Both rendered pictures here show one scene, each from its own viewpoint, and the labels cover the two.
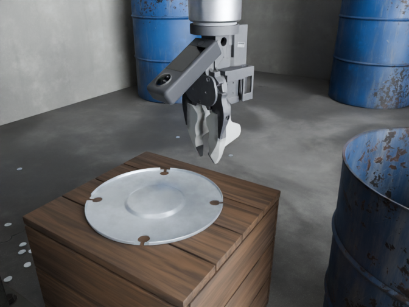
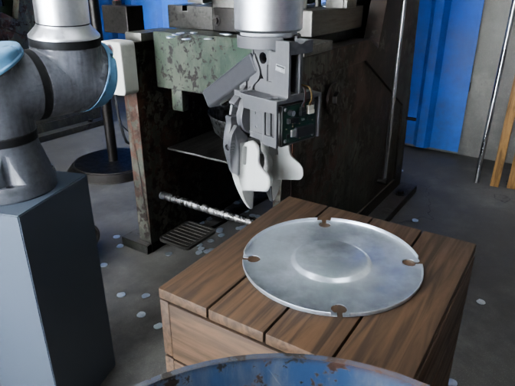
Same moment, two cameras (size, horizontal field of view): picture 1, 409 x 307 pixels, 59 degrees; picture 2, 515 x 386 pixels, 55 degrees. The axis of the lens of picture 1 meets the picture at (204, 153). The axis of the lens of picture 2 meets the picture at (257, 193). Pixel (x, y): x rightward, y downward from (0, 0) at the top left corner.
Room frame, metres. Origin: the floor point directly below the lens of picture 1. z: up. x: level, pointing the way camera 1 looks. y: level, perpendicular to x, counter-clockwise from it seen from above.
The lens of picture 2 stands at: (0.53, -0.59, 0.78)
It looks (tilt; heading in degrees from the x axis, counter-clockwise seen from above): 24 degrees down; 90
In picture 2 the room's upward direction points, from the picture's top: straight up
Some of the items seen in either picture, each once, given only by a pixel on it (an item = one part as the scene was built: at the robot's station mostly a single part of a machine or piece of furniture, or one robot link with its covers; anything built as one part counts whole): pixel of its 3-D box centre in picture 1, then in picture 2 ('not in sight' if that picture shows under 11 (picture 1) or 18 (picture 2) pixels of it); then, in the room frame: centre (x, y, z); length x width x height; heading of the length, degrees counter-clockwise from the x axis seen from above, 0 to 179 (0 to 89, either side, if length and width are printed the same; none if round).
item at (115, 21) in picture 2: not in sight; (126, 38); (0.17, 0.83, 0.62); 0.10 x 0.06 x 0.20; 147
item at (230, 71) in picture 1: (218, 65); (273, 89); (0.55, -0.02, 0.66); 0.09 x 0.08 x 0.12; 131
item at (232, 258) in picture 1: (162, 265); (323, 348); (0.65, 0.10, 0.18); 0.40 x 0.38 x 0.35; 57
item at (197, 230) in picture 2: not in sight; (239, 209); (0.48, 0.74, 0.14); 0.59 x 0.10 x 0.05; 57
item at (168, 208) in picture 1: (155, 200); (330, 259); (0.66, 0.10, 0.35); 0.29 x 0.29 x 0.01
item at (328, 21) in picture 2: not in sight; (265, 16); (0.56, 0.85, 0.68); 0.45 x 0.30 x 0.06; 147
